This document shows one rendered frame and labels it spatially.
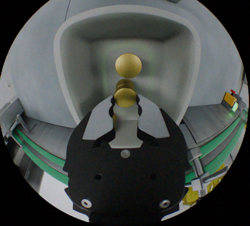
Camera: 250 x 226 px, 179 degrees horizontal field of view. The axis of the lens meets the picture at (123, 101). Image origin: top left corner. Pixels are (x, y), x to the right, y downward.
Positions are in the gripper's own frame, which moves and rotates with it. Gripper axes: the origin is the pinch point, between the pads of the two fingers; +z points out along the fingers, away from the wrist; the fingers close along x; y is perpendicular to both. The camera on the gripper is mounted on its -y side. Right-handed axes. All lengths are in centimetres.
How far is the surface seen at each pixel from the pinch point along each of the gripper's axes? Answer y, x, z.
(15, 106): 1, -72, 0
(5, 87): -46, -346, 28
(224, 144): 9.5, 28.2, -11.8
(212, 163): 8.9, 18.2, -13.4
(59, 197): 34, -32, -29
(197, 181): 6.9, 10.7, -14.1
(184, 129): 6.9, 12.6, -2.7
